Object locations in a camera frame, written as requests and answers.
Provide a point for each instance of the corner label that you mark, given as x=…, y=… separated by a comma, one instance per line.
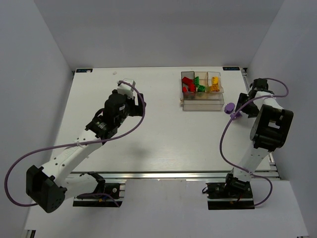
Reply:
x=84, y=70
x=231, y=68

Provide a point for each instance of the aluminium table rail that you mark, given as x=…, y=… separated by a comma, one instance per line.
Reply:
x=166, y=175

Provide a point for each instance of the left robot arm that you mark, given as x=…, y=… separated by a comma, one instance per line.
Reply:
x=49, y=184

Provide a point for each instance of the amber container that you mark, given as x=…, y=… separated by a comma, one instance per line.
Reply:
x=201, y=83

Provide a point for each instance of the long clear tray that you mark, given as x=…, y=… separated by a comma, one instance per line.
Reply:
x=202, y=102

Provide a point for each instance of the green lego plate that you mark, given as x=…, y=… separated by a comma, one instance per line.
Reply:
x=196, y=81

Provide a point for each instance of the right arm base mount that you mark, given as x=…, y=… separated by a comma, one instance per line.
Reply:
x=229, y=195

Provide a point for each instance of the right corner label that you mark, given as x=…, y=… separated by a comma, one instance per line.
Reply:
x=231, y=68

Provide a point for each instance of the yellow square lego brick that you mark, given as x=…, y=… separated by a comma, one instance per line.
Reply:
x=214, y=88

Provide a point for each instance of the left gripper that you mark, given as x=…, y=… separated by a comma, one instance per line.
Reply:
x=138, y=106

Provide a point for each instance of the red long lego brick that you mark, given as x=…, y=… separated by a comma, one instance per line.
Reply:
x=187, y=81

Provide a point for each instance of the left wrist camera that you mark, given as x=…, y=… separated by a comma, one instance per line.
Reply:
x=125, y=89

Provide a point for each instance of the left corner label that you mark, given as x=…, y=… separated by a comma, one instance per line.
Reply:
x=84, y=70

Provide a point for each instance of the purple rounded lego brick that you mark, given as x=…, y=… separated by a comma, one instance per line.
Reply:
x=229, y=108

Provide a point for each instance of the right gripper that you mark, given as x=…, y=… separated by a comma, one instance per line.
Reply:
x=243, y=103

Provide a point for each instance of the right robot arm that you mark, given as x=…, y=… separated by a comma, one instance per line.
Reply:
x=269, y=131

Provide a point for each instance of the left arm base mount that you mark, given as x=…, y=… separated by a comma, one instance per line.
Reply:
x=107, y=194

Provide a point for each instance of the clear container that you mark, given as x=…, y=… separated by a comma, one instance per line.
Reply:
x=209, y=83

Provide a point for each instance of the yellow rounded lego brick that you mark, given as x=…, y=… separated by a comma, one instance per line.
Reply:
x=215, y=80

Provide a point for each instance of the purple small lego brick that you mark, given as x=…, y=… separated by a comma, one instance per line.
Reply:
x=235, y=116

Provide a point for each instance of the green lego brick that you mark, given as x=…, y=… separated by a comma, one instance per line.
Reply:
x=201, y=88

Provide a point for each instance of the smoky grey container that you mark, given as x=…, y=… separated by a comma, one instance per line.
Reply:
x=190, y=74

